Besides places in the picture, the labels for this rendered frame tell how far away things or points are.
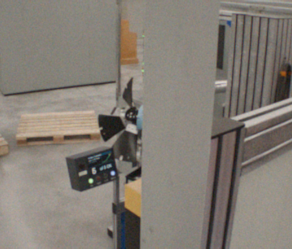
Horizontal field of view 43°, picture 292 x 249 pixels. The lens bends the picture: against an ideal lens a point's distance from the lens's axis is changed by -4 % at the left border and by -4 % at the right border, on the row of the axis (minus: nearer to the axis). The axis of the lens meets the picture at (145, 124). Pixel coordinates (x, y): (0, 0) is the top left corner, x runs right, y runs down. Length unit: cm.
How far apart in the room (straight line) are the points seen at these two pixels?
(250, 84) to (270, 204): 133
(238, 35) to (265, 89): 29
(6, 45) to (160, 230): 767
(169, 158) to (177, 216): 6
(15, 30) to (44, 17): 63
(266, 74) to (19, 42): 662
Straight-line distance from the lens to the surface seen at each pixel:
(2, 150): 533
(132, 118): 284
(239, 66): 192
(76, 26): 827
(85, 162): 211
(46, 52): 815
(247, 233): 58
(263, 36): 183
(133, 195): 40
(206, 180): 37
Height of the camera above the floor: 213
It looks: 20 degrees down
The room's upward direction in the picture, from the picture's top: 1 degrees clockwise
